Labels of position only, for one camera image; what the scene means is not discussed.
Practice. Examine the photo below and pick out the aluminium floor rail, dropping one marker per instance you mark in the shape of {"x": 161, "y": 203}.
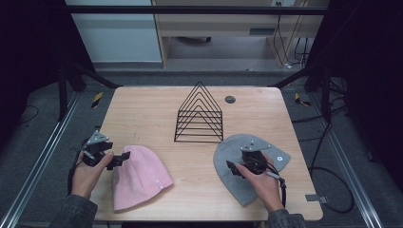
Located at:
{"x": 347, "y": 164}
{"x": 41, "y": 158}

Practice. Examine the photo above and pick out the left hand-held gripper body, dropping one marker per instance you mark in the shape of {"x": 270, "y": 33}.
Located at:
{"x": 95, "y": 148}

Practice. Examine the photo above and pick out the grey metal bracket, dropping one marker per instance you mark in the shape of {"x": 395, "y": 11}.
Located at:
{"x": 315, "y": 198}

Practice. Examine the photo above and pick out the yellow black floor tape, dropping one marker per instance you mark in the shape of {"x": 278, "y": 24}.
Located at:
{"x": 97, "y": 99}
{"x": 300, "y": 100}

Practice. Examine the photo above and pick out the black metal stand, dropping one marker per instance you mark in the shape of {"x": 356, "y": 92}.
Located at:
{"x": 326, "y": 95}
{"x": 62, "y": 95}

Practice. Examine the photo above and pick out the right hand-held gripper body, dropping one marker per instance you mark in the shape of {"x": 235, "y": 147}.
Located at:
{"x": 253, "y": 158}

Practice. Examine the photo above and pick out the grey knitted beanie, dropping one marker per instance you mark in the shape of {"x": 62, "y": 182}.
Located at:
{"x": 228, "y": 155}

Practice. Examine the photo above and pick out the white cabinet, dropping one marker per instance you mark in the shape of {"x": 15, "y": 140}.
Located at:
{"x": 117, "y": 38}

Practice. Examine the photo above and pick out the black horizontal bar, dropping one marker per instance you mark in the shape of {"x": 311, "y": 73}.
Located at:
{"x": 190, "y": 9}

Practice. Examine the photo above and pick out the person's left hand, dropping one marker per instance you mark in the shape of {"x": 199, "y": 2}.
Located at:
{"x": 87, "y": 177}

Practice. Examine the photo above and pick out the light wooden desk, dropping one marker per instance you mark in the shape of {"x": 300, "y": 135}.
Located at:
{"x": 215, "y": 23}

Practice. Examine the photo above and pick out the person's right hand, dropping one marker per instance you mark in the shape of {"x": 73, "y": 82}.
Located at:
{"x": 264, "y": 186}

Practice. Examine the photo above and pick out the pink knitted beanie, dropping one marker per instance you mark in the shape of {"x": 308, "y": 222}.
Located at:
{"x": 139, "y": 180}

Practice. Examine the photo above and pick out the black curtain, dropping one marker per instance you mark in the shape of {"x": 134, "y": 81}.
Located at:
{"x": 370, "y": 63}
{"x": 28, "y": 47}

